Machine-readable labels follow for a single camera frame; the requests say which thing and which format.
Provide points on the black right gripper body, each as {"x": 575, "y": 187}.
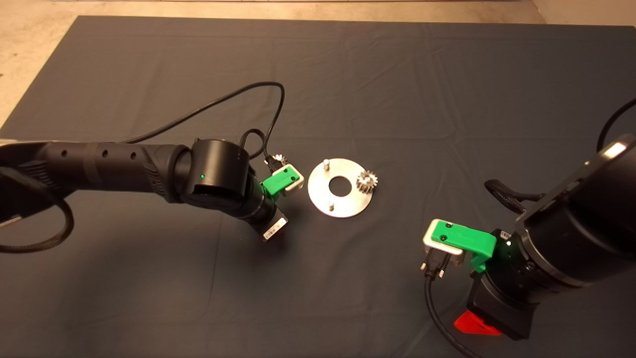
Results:
{"x": 502, "y": 308}

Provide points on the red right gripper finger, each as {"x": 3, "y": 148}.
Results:
{"x": 474, "y": 325}

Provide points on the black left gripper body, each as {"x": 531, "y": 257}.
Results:
{"x": 271, "y": 223}

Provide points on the steel planetary gear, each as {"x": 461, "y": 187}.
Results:
{"x": 365, "y": 185}
{"x": 280, "y": 159}

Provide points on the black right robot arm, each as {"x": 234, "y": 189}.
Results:
{"x": 596, "y": 214}

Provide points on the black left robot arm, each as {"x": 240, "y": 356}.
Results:
{"x": 124, "y": 159}

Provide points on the round metal carrier plate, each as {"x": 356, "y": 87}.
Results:
{"x": 318, "y": 191}

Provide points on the dark grey table cloth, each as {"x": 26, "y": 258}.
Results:
{"x": 348, "y": 298}

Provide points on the green left camera mount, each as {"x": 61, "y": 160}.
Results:
{"x": 276, "y": 185}

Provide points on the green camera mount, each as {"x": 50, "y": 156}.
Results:
{"x": 462, "y": 238}
{"x": 276, "y": 185}

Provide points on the silver left camera box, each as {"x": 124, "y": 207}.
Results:
{"x": 297, "y": 185}

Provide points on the silver camera box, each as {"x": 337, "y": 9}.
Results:
{"x": 447, "y": 256}
{"x": 297, "y": 185}

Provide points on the silver right camera box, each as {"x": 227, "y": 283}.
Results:
{"x": 447, "y": 256}

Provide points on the green right camera mount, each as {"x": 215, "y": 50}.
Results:
{"x": 462, "y": 238}

